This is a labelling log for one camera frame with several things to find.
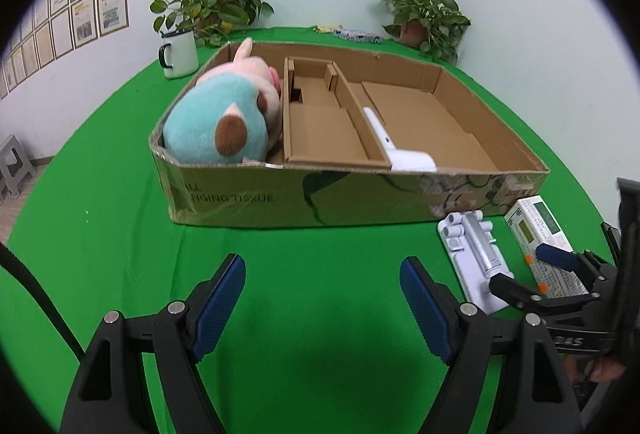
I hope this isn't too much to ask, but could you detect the yellow item on table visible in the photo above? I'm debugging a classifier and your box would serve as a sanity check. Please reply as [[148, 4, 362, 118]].
[[314, 24, 343, 34]]

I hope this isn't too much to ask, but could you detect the white green medicine box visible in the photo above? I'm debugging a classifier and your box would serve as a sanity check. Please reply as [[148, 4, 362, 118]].
[[504, 195, 587, 298]]

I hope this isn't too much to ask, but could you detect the potted green plant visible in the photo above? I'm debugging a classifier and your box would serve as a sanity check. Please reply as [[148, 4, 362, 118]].
[[149, 0, 274, 48], [380, 0, 471, 64]]

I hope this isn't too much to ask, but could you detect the patterned pouch on table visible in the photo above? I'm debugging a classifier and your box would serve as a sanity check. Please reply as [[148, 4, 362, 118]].
[[332, 28, 384, 45]]

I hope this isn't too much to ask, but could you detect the right potted green plant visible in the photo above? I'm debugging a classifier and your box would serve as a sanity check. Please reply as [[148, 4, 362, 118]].
[[380, 0, 471, 64]]

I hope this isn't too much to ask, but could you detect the black cable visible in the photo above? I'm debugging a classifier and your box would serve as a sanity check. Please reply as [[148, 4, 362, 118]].
[[0, 242, 86, 363]]

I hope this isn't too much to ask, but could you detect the person's right hand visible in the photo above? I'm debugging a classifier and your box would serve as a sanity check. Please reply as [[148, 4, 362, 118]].
[[563, 355, 626, 384]]

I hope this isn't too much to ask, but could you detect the left potted green plant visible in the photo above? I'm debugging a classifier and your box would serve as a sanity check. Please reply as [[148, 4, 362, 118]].
[[149, 0, 274, 48]]

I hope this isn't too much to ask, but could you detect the large open cardboard box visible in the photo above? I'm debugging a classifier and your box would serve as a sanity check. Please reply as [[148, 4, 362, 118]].
[[149, 41, 548, 228]]

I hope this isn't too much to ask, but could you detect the white enamel mug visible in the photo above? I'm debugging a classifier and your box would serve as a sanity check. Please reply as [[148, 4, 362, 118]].
[[157, 30, 200, 79]]

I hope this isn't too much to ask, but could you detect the grey plastic stool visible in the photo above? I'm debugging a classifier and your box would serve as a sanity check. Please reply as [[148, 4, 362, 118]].
[[0, 135, 37, 199]]

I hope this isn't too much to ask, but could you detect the framed certificate on wall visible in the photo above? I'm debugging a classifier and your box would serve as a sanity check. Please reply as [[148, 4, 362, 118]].
[[98, 0, 129, 37]]

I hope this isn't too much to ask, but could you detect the pig plush toy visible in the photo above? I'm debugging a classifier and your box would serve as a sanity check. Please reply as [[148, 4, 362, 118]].
[[163, 37, 283, 165]]

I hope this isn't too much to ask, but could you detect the white lint roller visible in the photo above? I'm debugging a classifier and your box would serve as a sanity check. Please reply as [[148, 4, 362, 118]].
[[363, 106, 437, 173]]

